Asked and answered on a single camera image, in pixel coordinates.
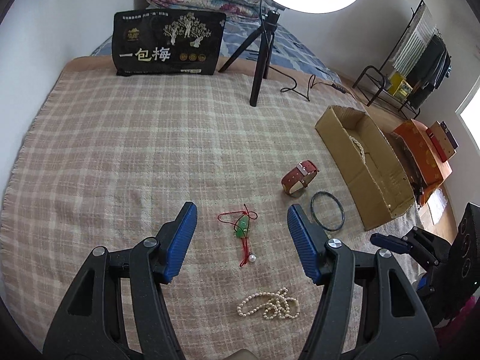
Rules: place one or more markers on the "open cardboard box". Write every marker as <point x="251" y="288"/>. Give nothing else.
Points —
<point x="368" y="164"/>

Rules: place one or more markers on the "dark green bangle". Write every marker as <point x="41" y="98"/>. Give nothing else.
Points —
<point x="327" y="211"/>

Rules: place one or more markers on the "striped hanging cloth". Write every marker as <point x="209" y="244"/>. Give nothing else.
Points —
<point x="414" y="42"/>

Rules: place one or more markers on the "black snack bag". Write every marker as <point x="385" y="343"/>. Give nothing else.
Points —
<point x="166" y="41"/>

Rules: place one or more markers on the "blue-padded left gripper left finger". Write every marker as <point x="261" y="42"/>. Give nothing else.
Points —
<point x="89" y="323"/>

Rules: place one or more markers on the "black tripod stand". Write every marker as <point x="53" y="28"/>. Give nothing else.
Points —
<point x="262" y="56"/>

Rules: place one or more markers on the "orange gift box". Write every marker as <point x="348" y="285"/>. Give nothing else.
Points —
<point x="432" y="169"/>

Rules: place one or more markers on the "red leather watch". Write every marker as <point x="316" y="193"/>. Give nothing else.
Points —
<point x="299" y="177"/>

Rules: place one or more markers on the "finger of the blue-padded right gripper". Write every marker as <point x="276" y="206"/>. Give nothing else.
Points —
<point x="392" y="243"/>

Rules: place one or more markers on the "dark hanging clothes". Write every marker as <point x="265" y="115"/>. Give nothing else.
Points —
<point x="427" y="75"/>

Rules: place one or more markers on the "red and tan box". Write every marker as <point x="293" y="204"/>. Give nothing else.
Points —
<point x="443" y="140"/>

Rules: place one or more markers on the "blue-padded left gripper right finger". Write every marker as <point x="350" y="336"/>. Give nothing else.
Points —
<point x="393" y="323"/>

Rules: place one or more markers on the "black clothes rack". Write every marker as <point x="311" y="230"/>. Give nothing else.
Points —
<point x="373" y="83"/>

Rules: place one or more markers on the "yellow box on rack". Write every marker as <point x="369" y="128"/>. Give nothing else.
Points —
<point x="399" y="88"/>

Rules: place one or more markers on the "blue patterned bed sheet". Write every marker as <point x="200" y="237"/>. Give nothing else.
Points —
<point x="287" y="51"/>

